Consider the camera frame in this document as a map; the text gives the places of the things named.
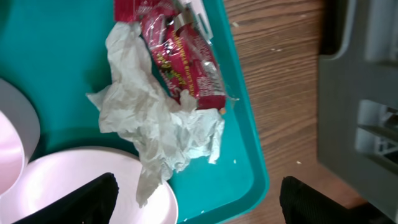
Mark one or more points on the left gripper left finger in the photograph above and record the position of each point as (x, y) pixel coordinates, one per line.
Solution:
(90, 204)

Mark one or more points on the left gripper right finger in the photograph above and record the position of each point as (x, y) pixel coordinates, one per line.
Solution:
(302, 204)

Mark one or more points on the large pink plate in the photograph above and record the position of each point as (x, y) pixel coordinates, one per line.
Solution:
(49, 178)

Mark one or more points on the white tissue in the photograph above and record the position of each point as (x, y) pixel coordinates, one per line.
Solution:
(166, 134)

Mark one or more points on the red snack wrapper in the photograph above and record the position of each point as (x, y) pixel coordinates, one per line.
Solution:
(181, 53)

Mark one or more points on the white plastic fork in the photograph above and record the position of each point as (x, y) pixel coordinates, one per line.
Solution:
(198, 8)

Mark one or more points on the grey dishwasher rack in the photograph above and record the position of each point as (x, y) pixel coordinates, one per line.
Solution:
(357, 98)

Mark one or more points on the teal serving tray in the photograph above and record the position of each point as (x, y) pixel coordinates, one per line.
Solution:
(54, 52)

